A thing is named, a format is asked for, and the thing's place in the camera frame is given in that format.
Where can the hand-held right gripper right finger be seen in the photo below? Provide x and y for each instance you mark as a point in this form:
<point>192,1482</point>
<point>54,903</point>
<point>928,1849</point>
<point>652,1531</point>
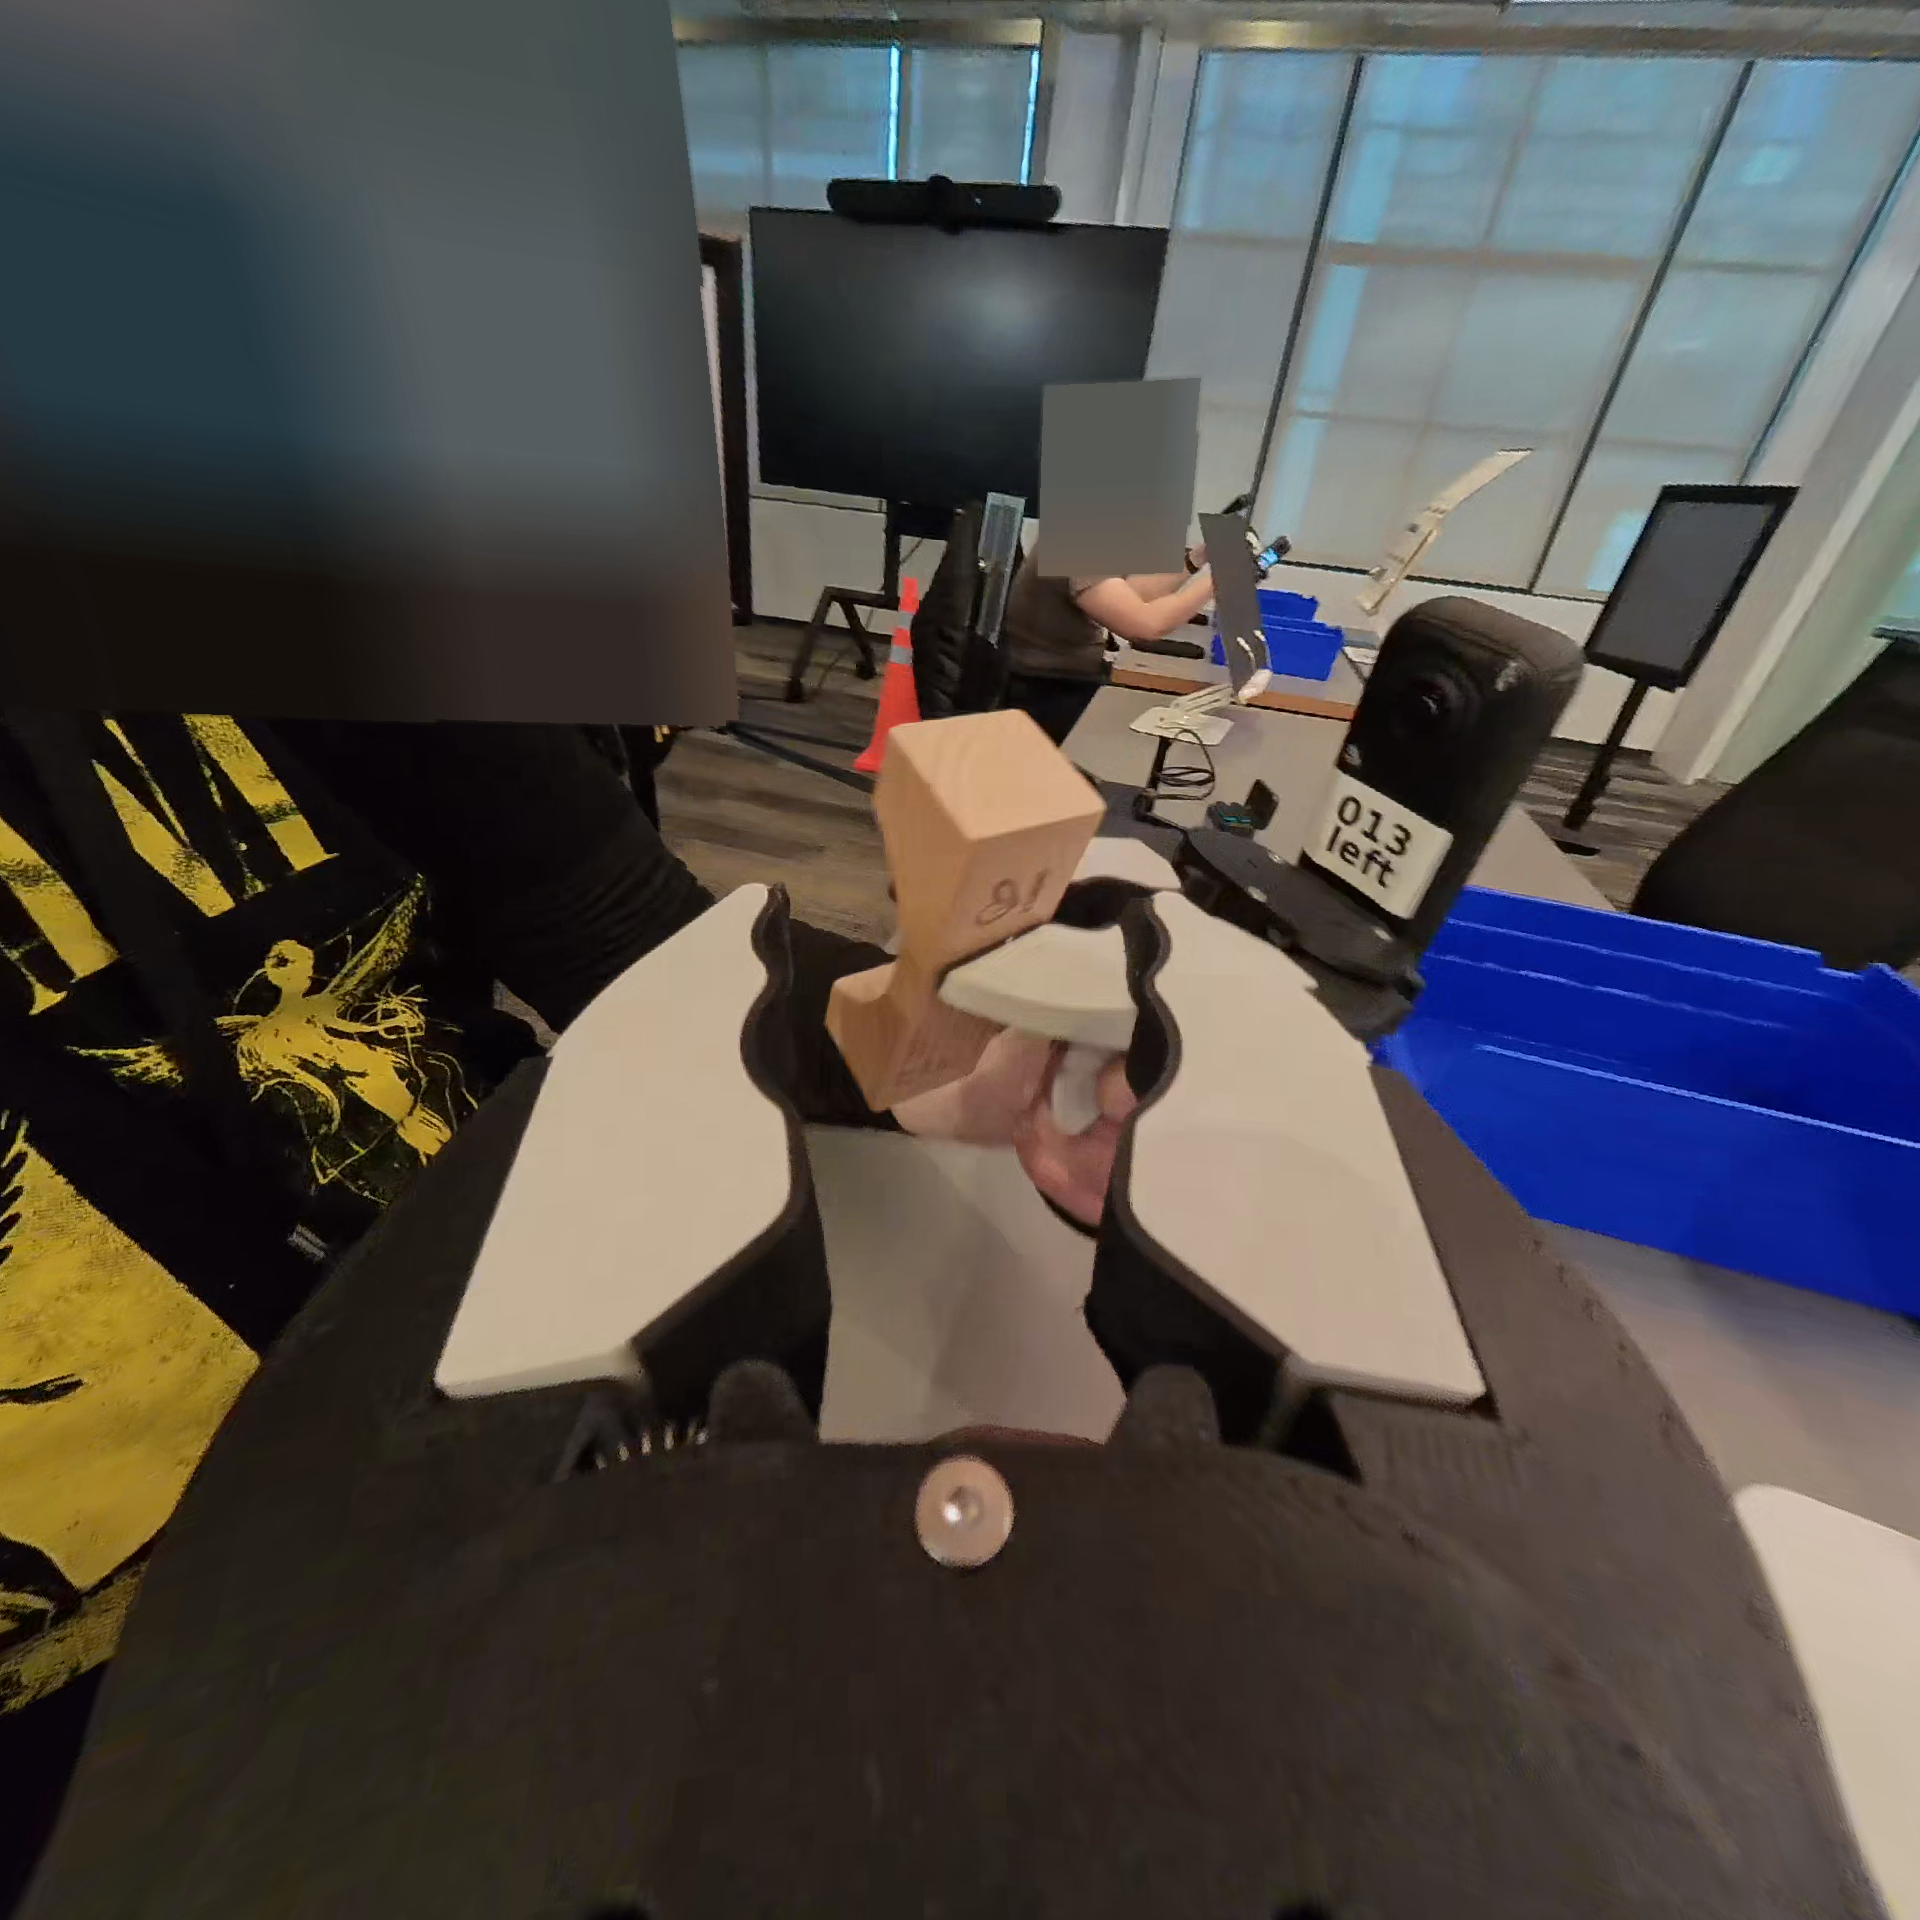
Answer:
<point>1290,1201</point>

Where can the blue plastic bin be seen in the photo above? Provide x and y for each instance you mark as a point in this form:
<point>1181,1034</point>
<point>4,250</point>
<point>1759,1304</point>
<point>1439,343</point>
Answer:
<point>1651,1109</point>
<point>1302,639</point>

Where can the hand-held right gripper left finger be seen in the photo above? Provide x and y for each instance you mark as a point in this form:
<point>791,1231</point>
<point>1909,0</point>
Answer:
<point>629,1154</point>

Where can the grey work table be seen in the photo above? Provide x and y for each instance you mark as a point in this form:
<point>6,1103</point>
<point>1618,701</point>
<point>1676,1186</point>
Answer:
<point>1306,750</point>

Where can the black camera bar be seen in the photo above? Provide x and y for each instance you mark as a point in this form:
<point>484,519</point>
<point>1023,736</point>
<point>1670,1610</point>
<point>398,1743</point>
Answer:
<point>946,202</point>

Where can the black office chair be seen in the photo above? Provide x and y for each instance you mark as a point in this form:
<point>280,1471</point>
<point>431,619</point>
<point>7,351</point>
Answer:
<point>955,629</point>
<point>1800,810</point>

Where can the black display on floor stand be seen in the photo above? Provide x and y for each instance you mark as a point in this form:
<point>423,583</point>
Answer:
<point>1688,586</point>

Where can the white tilted stand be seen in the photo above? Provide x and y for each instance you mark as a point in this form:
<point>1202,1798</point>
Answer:
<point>1442,517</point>

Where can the person's left hand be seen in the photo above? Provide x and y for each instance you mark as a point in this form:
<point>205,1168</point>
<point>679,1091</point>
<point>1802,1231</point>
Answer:
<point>1051,1161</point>

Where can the black electronic device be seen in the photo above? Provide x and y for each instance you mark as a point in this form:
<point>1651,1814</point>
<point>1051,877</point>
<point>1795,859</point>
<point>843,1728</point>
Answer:
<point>1244,813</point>

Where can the large black television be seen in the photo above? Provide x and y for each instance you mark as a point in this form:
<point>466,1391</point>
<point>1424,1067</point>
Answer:
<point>960,360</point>

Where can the person's left forearm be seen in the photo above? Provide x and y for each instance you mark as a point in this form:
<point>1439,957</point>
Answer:
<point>629,914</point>

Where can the black television stand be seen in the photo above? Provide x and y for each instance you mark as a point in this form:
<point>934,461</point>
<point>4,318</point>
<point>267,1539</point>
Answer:
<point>839,599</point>

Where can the orange traffic cone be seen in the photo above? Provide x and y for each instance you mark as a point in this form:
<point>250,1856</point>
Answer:
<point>896,690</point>

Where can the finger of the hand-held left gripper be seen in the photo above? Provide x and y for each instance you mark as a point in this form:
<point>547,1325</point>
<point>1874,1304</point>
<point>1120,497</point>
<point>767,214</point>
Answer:
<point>1051,983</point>
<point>1126,862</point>

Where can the natural wooden arch block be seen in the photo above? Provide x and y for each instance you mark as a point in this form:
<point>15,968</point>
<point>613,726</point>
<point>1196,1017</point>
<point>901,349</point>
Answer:
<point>975,840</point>

